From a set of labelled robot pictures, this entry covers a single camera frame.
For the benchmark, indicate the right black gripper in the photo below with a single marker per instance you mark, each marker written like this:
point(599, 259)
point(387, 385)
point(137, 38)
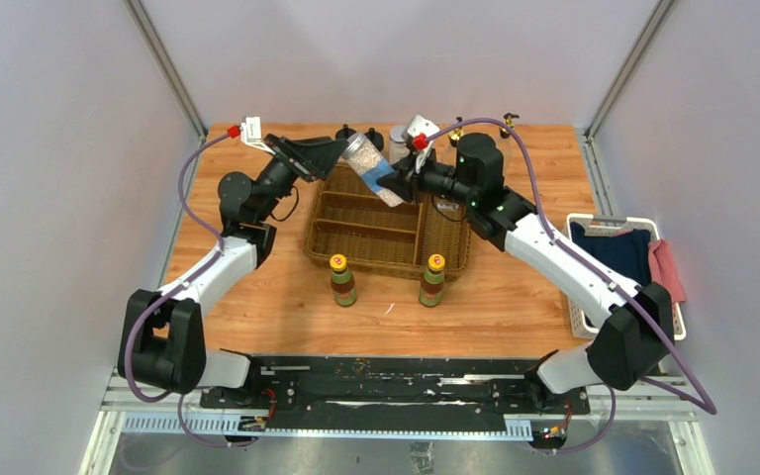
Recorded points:
point(399, 180)

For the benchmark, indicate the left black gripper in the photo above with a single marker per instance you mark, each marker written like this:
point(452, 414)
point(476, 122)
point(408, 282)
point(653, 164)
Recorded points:
point(313, 159)

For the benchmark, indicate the silver-lid pepper jar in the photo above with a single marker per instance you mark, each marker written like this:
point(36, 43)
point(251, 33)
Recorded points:
point(397, 149)
point(368, 162)

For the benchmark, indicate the woven wicker divided basket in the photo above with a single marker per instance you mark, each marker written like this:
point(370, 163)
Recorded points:
point(347, 218)

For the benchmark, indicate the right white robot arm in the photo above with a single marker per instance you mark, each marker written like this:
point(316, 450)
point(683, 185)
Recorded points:
point(634, 321)

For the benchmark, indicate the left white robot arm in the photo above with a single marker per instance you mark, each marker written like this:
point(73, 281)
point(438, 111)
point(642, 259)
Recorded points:
point(163, 348)

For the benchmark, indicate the left black-lid spice jar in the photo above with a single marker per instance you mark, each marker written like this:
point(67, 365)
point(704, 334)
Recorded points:
point(344, 133)

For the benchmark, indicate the right green sauce bottle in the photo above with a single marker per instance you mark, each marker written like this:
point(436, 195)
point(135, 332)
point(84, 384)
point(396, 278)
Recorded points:
point(432, 282)

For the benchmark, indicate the green sauce bottle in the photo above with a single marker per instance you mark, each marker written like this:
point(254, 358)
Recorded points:
point(342, 281)
point(432, 282)

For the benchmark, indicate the left green sauce bottle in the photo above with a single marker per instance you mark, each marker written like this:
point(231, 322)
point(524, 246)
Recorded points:
point(342, 281)

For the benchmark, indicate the dark blue cloth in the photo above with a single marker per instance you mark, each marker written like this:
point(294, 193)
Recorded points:
point(626, 254)

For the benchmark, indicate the pink cloth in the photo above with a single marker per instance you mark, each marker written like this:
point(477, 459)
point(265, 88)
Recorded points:
point(663, 269)

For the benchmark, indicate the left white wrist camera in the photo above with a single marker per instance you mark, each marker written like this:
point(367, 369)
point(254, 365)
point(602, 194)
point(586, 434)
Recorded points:
point(249, 132)

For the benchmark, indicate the left aluminium frame post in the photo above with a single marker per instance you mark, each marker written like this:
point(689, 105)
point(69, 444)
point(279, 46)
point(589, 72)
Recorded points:
point(161, 56)

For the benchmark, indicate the aluminium frame post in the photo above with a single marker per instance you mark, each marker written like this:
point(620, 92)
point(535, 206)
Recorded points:
point(161, 56)
point(655, 22)

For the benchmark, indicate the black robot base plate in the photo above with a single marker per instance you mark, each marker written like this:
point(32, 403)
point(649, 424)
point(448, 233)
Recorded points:
point(393, 394)

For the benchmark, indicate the right aluminium frame post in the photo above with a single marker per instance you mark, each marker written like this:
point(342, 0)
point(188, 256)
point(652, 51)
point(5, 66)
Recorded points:
point(655, 22)

